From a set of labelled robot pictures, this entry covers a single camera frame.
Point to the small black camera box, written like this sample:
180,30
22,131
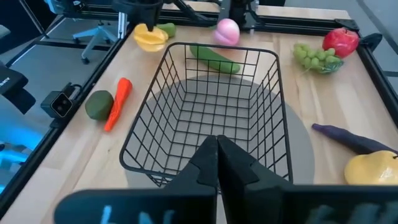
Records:
59,104

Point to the green cucumber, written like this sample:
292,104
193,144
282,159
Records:
217,62

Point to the grey office chair base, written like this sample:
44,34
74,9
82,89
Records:
96,34

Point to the black table frame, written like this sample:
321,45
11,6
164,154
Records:
28,168

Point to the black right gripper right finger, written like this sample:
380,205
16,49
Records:
280,205

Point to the grey round mat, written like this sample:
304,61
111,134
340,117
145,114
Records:
298,149

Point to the green grape bunch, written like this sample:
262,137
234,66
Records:
314,57

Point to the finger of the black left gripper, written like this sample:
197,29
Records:
152,25
149,25

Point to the dark green lime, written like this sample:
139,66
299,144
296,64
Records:
99,105

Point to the yellow pear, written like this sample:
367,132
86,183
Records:
373,169

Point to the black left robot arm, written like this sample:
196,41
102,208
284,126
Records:
239,14

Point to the purple eggplant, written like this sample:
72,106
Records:
348,138

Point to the silver metal post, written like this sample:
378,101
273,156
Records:
122,26

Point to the red apple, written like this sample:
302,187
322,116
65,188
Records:
340,42

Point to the red chili pepper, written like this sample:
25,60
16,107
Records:
119,99

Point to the pink peach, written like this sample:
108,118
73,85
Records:
227,31

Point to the black device with white lettering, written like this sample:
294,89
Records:
12,84

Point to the yellow bell pepper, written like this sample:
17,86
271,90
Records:
150,40

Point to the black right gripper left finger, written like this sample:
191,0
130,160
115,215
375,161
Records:
155,205

